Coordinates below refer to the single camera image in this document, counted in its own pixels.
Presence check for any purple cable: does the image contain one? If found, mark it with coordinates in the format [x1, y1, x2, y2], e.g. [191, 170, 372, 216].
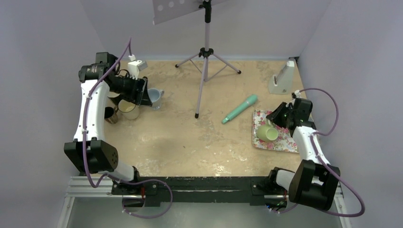
[81, 37, 173, 219]
[270, 88, 366, 218]

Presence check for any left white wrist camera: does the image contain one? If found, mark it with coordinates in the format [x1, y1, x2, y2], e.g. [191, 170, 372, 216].
[127, 54, 148, 80]

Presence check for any floral tray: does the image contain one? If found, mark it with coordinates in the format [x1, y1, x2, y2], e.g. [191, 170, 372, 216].
[252, 110, 298, 153]

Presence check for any light green mug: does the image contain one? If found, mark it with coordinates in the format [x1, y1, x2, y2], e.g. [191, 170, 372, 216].
[256, 122, 278, 142]

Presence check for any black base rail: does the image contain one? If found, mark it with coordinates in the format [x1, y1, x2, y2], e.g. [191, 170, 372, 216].
[111, 176, 290, 210]

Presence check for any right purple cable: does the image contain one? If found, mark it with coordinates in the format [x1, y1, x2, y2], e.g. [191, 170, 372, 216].
[270, 88, 366, 218]

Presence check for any dark blue mug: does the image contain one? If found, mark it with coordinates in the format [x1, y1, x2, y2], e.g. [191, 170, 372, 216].
[107, 92, 122, 105]

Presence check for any aluminium frame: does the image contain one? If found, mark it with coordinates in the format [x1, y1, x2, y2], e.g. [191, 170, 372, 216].
[57, 170, 352, 228]

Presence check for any brown mug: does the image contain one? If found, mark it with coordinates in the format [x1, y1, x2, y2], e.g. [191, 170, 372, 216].
[104, 107, 118, 124]

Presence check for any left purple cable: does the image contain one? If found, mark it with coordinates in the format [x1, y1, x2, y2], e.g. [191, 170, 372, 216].
[81, 37, 173, 219]

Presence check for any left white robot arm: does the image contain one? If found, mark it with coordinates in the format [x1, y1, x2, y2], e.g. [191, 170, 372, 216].
[64, 52, 152, 194]

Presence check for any grey blue mug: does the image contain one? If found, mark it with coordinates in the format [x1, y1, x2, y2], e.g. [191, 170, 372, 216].
[148, 88, 164, 110]

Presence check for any mint green recorder case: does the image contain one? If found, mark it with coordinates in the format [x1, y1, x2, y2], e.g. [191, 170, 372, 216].
[221, 94, 258, 124]

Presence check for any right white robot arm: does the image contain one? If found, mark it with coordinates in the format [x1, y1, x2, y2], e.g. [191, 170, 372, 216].
[266, 98, 340, 211]

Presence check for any cream mug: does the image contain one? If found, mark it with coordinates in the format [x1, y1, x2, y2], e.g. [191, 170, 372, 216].
[118, 100, 140, 120]

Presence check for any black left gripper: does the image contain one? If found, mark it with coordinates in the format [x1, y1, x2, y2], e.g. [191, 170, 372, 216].
[109, 73, 152, 106]

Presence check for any lilac music stand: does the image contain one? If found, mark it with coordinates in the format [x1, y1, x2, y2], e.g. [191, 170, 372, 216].
[152, 0, 241, 119]

